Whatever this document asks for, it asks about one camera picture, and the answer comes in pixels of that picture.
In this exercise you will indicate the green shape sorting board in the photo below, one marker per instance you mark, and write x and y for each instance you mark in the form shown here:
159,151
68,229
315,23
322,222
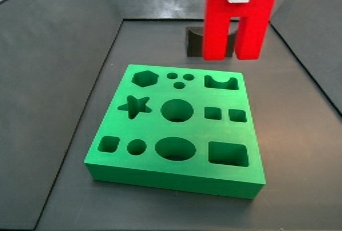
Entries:
177,132

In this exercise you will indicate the black block holder stand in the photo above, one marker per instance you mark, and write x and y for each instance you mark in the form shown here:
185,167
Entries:
193,42

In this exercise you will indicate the red double-square peg block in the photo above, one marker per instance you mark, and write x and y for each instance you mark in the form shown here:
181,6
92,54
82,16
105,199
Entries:
252,15

